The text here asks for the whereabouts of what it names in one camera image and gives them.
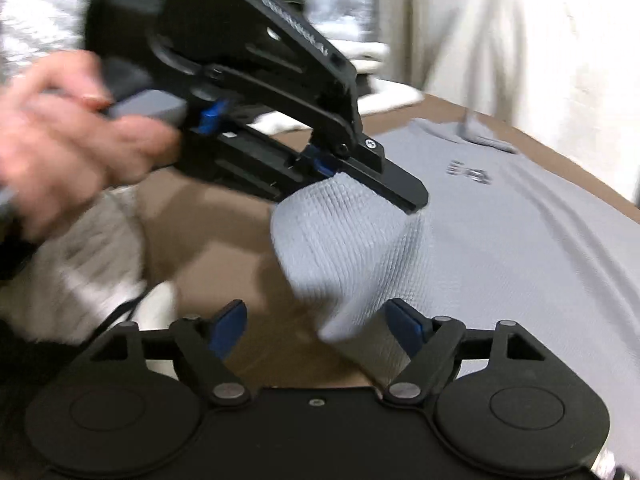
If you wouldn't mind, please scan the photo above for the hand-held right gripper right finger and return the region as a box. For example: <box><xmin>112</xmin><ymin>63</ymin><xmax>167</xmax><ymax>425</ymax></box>
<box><xmin>382</xmin><ymin>299</ymin><xmax>546</xmax><ymax>406</ymax></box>

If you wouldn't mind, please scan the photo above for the grey t-shirt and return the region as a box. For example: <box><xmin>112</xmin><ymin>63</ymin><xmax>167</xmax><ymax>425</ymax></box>
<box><xmin>270</xmin><ymin>117</ymin><xmax>640</xmax><ymax>396</ymax></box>

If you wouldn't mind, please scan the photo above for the person's left hand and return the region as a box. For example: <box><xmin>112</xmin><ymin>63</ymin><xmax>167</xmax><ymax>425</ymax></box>
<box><xmin>0</xmin><ymin>50</ymin><xmax>183</xmax><ymax>243</ymax></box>

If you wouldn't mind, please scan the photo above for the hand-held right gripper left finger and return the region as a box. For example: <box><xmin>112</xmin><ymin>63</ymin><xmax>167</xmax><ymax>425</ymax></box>
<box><xmin>87</xmin><ymin>300</ymin><xmax>251</xmax><ymax>406</ymax></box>

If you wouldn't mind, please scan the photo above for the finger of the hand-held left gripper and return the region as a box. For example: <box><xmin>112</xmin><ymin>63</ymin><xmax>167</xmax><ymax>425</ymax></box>
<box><xmin>300</xmin><ymin>130</ymin><xmax>430</xmax><ymax>215</ymax></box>

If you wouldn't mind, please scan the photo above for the white hanging garment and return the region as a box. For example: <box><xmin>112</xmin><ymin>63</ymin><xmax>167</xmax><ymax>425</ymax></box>
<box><xmin>375</xmin><ymin>0</ymin><xmax>640</xmax><ymax>196</ymax></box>

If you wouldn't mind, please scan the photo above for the silver quilted insulation panel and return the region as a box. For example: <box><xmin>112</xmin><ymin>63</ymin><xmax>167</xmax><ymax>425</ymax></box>
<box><xmin>0</xmin><ymin>0</ymin><xmax>166</xmax><ymax>86</ymax></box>

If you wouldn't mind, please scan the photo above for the cream fluffy blanket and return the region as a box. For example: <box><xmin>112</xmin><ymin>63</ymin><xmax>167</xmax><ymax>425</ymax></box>
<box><xmin>0</xmin><ymin>187</ymin><xmax>178</xmax><ymax>346</ymax></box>

